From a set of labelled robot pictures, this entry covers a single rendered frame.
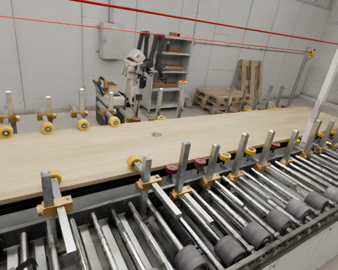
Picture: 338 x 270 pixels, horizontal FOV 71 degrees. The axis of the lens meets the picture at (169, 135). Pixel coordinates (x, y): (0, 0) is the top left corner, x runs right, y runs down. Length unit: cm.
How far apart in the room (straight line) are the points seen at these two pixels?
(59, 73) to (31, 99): 68
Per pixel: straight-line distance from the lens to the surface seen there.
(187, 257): 111
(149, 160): 117
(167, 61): 544
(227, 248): 120
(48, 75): 474
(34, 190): 135
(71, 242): 100
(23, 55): 466
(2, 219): 144
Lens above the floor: 171
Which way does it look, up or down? 24 degrees down
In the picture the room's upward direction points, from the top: 8 degrees clockwise
